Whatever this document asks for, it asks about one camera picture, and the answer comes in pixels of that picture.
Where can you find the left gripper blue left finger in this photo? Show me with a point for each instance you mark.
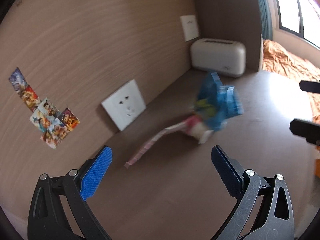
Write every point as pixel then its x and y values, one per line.
pixel 47 218

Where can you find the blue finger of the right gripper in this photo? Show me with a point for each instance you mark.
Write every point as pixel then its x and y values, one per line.
pixel 309 86
pixel 306 129

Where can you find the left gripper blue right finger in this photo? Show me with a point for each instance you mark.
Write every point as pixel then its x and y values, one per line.
pixel 274 219

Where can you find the blue snack bag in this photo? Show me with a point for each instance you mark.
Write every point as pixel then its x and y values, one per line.
pixel 216 103

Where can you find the pink white wrapper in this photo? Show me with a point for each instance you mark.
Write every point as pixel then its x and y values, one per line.
pixel 192 128

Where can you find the orange bed cover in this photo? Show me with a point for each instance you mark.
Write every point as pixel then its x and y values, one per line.
pixel 276 59

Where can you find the white toaster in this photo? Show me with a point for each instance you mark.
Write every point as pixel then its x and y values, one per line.
pixel 216 55

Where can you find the colourful cartoon stickers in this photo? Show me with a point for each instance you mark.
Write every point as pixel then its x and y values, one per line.
pixel 54 125

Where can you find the teal curtain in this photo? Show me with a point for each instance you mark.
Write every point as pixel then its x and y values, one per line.
pixel 266 20

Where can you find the window with black frame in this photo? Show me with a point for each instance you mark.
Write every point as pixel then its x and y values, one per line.
pixel 300 18

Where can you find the white wall socket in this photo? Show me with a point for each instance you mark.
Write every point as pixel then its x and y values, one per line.
pixel 125 104

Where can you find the white wall switch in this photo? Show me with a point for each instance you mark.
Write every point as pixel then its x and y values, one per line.
pixel 190 27

